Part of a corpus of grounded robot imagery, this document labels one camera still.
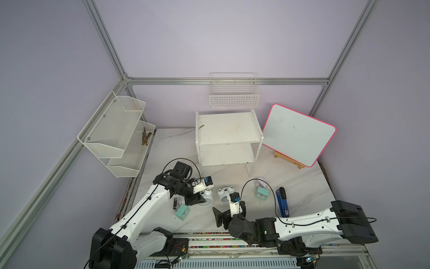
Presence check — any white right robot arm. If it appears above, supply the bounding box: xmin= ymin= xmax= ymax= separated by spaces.
xmin=212 ymin=201 xmax=378 ymax=257

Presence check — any white wire wall basket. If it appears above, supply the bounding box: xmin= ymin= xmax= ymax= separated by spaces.
xmin=209 ymin=72 xmax=260 ymax=108

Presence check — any white mesh bin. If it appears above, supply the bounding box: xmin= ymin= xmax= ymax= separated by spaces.
xmin=107 ymin=121 xmax=156 ymax=178
xmin=77 ymin=92 xmax=146 ymax=159

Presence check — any aluminium frame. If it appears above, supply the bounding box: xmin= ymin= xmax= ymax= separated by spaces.
xmin=1 ymin=1 xmax=377 ymax=266

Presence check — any small clear grey box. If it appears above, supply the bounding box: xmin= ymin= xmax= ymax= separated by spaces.
xmin=172 ymin=198 xmax=183 ymax=212

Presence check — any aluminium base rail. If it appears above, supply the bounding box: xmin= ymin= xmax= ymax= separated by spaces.
xmin=134 ymin=230 xmax=370 ymax=269

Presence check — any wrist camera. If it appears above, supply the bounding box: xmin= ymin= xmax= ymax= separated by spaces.
xmin=191 ymin=176 xmax=213 ymax=193
xmin=229 ymin=192 xmax=241 ymax=216

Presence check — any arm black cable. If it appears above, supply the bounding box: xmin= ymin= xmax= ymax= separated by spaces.
xmin=83 ymin=157 xmax=202 ymax=269
xmin=240 ymin=178 xmax=377 ymax=226

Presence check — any white twin-bell alarm clock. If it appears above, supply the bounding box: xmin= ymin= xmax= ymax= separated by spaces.
xmin=198 ymin=189 xmax=213 ymax=207
xmin=217 ymin=186 xmax=235 ymax=203

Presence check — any white two-tier shelf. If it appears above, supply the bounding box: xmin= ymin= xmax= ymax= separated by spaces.
xmin=196 ymin=109 xmax=264 ymax=176

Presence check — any pink-rimmed whiteboard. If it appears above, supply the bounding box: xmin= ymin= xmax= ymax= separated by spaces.
xmin=263 ymin=104 xmax=337 ymax=167

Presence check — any small white box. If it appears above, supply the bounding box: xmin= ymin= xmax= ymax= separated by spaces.
xmin=255 ymin=179 xmax=267 ymax=188

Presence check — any mint square alarm clock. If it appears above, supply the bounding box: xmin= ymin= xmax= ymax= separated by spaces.
xmin=175 ymin=205 xmax=190 ymax=221
xmin=255 ymin=187 xmax=269 ymax=201

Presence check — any blue stapler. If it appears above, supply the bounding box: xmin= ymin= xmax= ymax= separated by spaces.
xmin=275 ymin=187 xmax=290 ymax=218

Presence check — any white mesh upper bin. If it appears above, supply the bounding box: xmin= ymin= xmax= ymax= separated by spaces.
xmin=77 ymin=92 xmax=146 ymax=159

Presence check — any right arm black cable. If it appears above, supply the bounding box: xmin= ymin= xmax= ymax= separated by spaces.
xmin=240 ymin=178 xmax=377 ymax=226

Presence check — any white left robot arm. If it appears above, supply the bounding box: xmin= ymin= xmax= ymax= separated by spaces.
xmin=84 ymin=158 xmax=213 ymax=269

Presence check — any white mesh lower bin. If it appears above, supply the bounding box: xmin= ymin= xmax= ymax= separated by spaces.
xmin=107 ymin=121 xmax=156 ymax=178

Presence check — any wooden whiteboard easel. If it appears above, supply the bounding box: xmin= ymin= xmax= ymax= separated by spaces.
xmin=274 ymin=151 xmax=305 ymax=169

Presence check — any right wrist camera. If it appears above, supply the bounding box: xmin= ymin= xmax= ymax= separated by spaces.
xmin=229 ymin=192 xmax=241 ymax=216

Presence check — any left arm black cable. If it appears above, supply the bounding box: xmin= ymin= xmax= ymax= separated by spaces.
xmin=83 ymin=157 xmax=202 ymax=269

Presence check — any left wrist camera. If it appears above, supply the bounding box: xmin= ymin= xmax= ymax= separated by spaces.
xmin=191 ymin=176 xmax=213 ymax=193

